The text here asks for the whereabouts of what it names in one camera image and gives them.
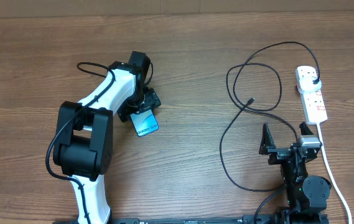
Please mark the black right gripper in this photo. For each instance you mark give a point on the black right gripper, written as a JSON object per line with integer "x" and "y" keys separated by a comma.
{"x": 277, "y": 154}

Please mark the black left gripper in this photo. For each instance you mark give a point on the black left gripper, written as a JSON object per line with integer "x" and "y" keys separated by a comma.
{"x": 151, "y": 100}

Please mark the Samsung Galaxy smartphone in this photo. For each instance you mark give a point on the Samsung Galaxy smartphone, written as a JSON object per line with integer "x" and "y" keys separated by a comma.
{"x": 144, "y": 123}

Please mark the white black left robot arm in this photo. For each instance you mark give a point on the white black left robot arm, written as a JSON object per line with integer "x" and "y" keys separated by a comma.
{"x": 82, "y": 147}

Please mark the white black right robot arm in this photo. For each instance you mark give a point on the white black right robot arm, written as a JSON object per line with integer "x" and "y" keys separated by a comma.
{"x": 306, "y": 194}

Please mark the white charger plug adapter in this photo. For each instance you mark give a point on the white charger plug adapter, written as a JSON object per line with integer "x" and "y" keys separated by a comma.
{"x": 308, "y": 85}

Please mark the white power strip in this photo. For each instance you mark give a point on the white power strip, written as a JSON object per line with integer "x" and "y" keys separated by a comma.
{"x": 312, "y": 103}

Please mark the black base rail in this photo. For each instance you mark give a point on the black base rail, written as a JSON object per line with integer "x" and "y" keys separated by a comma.
{"x": 245, "y": 219}

